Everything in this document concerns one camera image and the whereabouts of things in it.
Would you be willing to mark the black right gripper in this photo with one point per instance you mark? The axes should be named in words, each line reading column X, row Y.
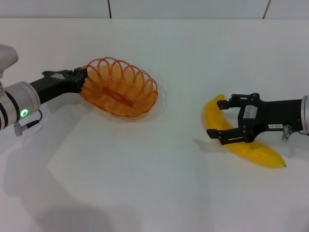
column 277, row 112

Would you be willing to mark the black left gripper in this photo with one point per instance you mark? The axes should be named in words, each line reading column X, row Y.
column 55, row 87

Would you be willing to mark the yellow banana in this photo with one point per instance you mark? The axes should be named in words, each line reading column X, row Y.
column 260, row 154

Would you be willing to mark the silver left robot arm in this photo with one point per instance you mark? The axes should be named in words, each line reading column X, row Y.
column 21, row 101

